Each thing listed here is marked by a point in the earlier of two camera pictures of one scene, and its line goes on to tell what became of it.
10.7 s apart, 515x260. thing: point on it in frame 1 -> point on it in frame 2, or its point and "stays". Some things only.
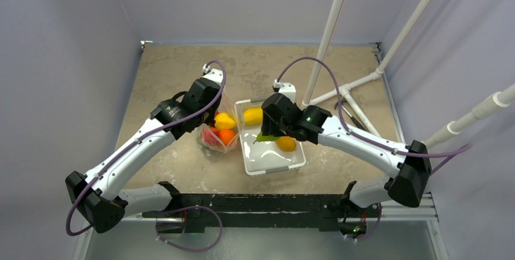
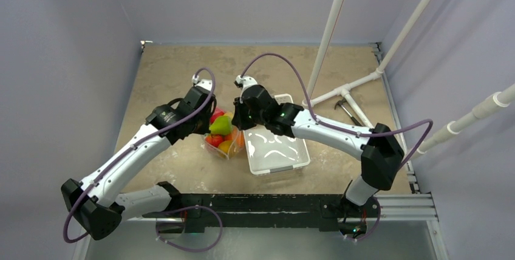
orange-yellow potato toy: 286,143 -> 225,146
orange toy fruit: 226,135 -> 238,137
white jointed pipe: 501,99 stays
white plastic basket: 261,157 stays
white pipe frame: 347,93 stays
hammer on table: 352,118 stays
